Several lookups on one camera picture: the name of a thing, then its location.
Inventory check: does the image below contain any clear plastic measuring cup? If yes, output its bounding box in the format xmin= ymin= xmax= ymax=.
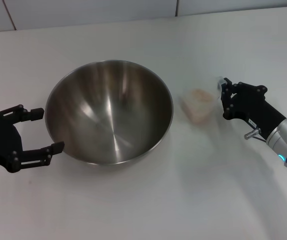
xmin=179 ymin=76 xmax=227 ymax=126

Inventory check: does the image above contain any stainless steel mixing bowl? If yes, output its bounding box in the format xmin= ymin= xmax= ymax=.
xmin=44 ymin=59 xmax=174 ymax=166

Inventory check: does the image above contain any metal plug on right gripper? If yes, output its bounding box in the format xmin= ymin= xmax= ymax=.
xmin=243 ymin=127 xmax=262 ymax=140

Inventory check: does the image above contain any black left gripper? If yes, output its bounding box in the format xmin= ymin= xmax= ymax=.
xmin=0 ymin=104 xmax=65 ymax=174

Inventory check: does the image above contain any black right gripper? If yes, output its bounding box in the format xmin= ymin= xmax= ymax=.
xmin=220 ymin=77 xmax=287 ymax=140

